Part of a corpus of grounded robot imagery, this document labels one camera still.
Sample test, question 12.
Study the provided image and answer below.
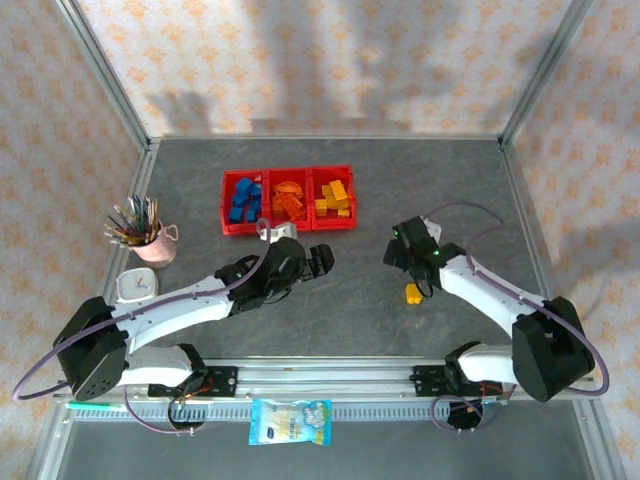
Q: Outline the long orange lego plate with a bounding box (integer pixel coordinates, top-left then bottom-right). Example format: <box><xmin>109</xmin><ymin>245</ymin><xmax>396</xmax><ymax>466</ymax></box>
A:
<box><xmin>278</xmin><ymin>195</ymin><xmax>307</xmax><ymax>220</ymax></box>

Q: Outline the red plastic bin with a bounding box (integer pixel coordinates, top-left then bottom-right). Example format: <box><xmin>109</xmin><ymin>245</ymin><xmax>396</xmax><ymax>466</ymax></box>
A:
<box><xmin>221</xmin><ymin>170</ymin><xmax>271</xmax><ymax>236</ymax></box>
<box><xmin>264</xmin><ymin>168</ymin><xmax>316</xmax><ymax>235</ymax></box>
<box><xmin>309</xmin><ymin>165</ymin><xmax>359</xmax><ymax>232</ymax></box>

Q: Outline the pink cup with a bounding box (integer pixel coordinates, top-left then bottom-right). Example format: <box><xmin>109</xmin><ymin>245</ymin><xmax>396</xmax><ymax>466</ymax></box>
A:
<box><xmin>132</xmin><ymin>223</ymin><xmax>180</xmax><ymax>269</ymax></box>

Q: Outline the white square desk clock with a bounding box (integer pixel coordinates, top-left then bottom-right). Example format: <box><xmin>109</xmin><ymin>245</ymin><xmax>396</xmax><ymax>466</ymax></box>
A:
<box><xmin>117</xmin><ymin>268</ymin><xmax>159</xmax><ymax>303</ymax></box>

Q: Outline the blue snack bag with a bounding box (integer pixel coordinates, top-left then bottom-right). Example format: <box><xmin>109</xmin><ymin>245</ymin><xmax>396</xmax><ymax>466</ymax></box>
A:
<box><xmin>248</xmin><ymin>398</ymin><xmax>334</xmax><ymax>448</ymax></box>

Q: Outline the small green circuit board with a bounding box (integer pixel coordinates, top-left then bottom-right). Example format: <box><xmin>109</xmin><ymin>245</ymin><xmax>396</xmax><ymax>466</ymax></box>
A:
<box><xmin>477</xmin><ymin>382</ymin><xmax>510</xmax><ymax>407</ymax></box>

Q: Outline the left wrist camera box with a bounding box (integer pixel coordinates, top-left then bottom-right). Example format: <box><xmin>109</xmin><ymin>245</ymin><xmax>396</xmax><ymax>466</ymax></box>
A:
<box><xmin>269</xmin><ymin>222</ymin><xmax>298</xmax><ymax>245</ymax></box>

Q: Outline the wide aluminium base rail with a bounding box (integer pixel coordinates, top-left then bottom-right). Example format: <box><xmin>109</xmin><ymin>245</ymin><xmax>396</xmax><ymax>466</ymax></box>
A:
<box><xmin>53</xmin><ymin>356</ymin><xmax>600</xmax><ymax>401</ymax></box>

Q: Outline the aluminium frame rail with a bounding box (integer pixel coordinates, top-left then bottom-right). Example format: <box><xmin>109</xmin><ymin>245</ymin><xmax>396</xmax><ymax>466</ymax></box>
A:
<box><xmin>499</xmin><ymin>139</ymin><xmax>576</xmax><ymax>361</ymax></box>
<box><xmin>74</xmin><ymin>139</ymin><xmax>162</xmax><ymax>361</ymax></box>
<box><xmin>147</xmin><ymin>132</ymin><xmax>506</xmax><ymax>143</ymax></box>

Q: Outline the grey slotted cable duct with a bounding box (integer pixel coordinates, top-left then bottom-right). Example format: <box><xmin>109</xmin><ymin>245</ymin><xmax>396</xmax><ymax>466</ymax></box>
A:
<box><xmin>67</xmin><ymin>402</ymin><xmax>501</xmax><ymax>422</ymax></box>

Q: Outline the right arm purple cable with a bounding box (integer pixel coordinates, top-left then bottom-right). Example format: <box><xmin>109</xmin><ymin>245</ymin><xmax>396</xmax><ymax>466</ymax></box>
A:
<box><xmin>423</xmin><ymin>202</ymin><xmax>610</xmax><ymax>434</ymax></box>

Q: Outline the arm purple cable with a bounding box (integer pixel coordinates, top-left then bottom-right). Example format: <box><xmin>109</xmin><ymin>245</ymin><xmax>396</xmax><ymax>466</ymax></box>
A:
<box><xmin>12</xmin><ymin>219</ymin><xmax>275</xmax><ymax>436</ymax></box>
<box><xmin>423</xmin><ymin>202</ymin><xmax>610</xmax><ymax>434</ymax></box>

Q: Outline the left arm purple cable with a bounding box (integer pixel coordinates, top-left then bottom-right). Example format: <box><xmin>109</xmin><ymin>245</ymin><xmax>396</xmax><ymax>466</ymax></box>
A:
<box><xmin>12</xmin><ymin>219</ymin><xmax>275</xmax><ymax>436</ymax></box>

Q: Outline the aluminium frame post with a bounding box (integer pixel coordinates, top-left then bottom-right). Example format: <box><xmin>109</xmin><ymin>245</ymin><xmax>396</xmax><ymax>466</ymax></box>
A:
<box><xmin>52</xmin><ymin>0</ymin><xmax>151</xmax><ymax>151</ymax></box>
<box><xmin>499</xmin><ymin>0</ymin><xmax>597</xmax><ymax>149</ymax></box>
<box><xmin>27</xmin><ymin>404</ymin><xmax>76</xmax><ymax>480</ymax></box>
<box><xmin>573</xmin><ymin>399</ymin><xmax>629</xmax><ymax>480</ymax></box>

